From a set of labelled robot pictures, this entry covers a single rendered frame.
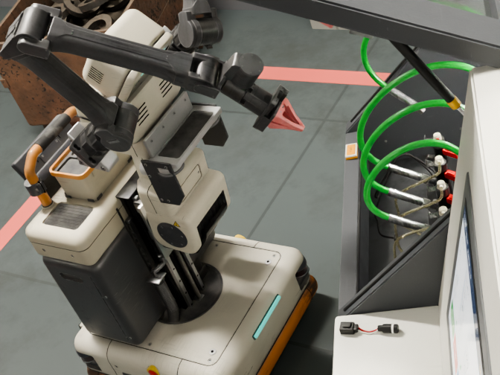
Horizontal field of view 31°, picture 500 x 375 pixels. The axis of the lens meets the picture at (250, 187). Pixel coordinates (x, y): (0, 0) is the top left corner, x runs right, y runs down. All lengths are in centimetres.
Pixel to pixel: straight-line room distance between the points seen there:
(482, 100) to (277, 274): 174
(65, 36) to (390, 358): 95
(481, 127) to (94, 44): 91
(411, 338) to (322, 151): 217
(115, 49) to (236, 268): 136
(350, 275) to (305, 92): 237
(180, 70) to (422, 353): 78
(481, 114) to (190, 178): 137
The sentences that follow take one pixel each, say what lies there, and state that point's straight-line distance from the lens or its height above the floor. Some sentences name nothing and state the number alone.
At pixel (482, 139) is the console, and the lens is 135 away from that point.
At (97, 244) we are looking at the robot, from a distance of 273.
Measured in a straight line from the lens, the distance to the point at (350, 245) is 210.
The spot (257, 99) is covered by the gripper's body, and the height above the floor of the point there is 133.
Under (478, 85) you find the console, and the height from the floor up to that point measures 155.
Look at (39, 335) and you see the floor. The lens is 372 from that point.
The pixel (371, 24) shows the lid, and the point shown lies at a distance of 142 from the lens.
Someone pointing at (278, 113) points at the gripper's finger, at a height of 129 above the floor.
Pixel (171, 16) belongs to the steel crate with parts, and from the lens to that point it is 463.
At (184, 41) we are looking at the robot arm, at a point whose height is 124.
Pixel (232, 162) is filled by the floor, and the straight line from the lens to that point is 405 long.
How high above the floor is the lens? 241
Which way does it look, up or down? 38 degrees down
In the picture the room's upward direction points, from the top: 22 degrees counter-clockwise
